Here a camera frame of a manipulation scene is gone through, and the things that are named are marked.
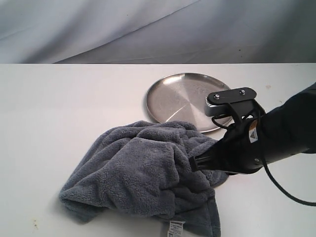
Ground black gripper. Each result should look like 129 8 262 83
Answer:
189 118 263 174

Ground grey fluffy towel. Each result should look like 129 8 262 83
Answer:
59 121 227 237

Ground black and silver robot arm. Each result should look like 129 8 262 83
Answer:
190 84 316 174

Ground round stainless steel plate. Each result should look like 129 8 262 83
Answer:
145 73 230 133

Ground black cable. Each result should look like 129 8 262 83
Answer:
211 108 316 207

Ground grey fabric backdrop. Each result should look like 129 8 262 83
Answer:
0 0 316 64

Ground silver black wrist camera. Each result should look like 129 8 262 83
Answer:
204 87 257 117

